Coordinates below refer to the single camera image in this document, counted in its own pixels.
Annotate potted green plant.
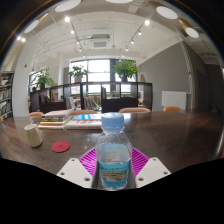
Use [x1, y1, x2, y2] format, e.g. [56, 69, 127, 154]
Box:
[35, 71, 55, 90]

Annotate low dark shelf unit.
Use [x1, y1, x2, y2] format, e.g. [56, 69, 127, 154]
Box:
[29, 81, 154, 114]

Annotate group of ceiling spotlights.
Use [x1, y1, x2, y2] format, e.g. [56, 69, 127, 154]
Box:
[16, 14, 152, 60]

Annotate white wall panel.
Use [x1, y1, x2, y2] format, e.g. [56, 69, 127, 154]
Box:
[161, 90, 188, 111]

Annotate dark-spined book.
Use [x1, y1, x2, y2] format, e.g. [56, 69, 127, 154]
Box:
[41, 116, 70, 123]

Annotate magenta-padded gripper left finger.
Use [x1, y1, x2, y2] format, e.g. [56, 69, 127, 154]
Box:
[56, 147, 100, 190]

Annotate yellow-spined book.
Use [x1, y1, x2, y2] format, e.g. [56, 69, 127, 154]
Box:
[39, 120, 68, 127]

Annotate green plant in dark pot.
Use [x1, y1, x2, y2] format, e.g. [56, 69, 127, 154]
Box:
[111, 59, 140, 83]

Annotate cream ceramic cup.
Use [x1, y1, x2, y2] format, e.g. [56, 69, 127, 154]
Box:
[23, 123, 43, 148]

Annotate flat round red coaster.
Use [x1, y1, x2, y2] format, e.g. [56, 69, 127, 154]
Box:
[51, 140, 71, 154]

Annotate white book with red lettering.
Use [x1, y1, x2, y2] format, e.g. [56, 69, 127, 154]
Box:
[64, 119, 103, 130]

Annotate white book with red spine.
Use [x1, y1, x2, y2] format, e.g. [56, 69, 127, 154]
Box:
[38, 124, 66, 130]

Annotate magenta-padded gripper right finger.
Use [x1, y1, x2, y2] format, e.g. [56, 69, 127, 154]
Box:
[128, 147, 172, 190]

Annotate tall bookshelf with books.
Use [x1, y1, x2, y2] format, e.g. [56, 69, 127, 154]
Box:
[0, 70, 15, 123]

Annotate round white ceiling panels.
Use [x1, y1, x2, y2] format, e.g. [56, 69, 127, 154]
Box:
[23, 0, 200, 39]

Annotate white-covered book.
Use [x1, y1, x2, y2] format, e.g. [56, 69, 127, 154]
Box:
[42, 109, 74, 119]

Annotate green plant in white pot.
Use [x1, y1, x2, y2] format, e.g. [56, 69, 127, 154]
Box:
[68, 65, 89, 84]

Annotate blue-covered book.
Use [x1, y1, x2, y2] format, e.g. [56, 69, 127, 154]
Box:
[71, 113, 103, 122]

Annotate clear water bottle blue cap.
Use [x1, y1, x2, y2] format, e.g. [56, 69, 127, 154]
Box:
[95, 112, 134, 191]

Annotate ceiling air conditioner unit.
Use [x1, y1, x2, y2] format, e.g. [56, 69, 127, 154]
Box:
[89, 33, 112, 50]

